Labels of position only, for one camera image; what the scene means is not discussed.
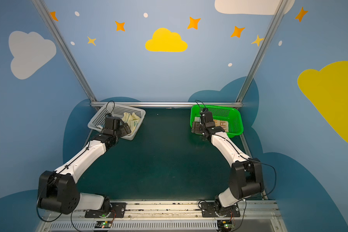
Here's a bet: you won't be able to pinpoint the pale yellow towel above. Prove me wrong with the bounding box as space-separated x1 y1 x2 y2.
122 112 141 133

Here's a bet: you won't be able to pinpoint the colourful printed rabbit towel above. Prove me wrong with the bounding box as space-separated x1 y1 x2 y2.
195 116 230 133

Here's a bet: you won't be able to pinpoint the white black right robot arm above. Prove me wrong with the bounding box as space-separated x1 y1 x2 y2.
191 108 264 217

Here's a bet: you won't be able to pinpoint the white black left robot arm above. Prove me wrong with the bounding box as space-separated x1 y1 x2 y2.
36 114 131 217

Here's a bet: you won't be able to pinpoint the white perforated plastic basket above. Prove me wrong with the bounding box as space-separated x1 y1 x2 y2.
88 102 146 141

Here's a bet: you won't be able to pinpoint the green perforated plastic basket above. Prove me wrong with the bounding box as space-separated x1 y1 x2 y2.
206 105 244 138

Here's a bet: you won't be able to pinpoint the left green circuit board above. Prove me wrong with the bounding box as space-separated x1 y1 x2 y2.
94 221 113 229

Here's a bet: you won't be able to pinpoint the green circuit board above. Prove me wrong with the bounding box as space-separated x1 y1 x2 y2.
94 221 113 229
216 220 235 232

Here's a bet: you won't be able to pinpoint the right green circuit board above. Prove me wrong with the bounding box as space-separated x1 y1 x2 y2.
216 220 235 232

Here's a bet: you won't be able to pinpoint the aluminium back frame rail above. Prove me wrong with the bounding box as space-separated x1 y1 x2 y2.
91 100 243 108

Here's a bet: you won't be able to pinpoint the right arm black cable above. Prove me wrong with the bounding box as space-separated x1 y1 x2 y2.
249 160 277 198

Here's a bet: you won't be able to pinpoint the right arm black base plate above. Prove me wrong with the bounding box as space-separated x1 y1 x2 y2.
198 201 241 218

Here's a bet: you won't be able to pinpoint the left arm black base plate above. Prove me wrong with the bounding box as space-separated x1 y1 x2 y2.
85 202 127 219

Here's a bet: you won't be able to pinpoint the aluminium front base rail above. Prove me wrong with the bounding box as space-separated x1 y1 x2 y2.
36 200 287 232

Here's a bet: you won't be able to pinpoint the left aluminium frame post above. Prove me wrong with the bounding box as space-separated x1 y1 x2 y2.
32 0 100 111

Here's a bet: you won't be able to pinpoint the aluminium frame post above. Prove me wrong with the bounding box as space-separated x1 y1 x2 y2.
235 0 294 104
32 0 100 111

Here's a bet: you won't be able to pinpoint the right aluminium frame post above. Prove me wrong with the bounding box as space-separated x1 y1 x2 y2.
235 0 294 104

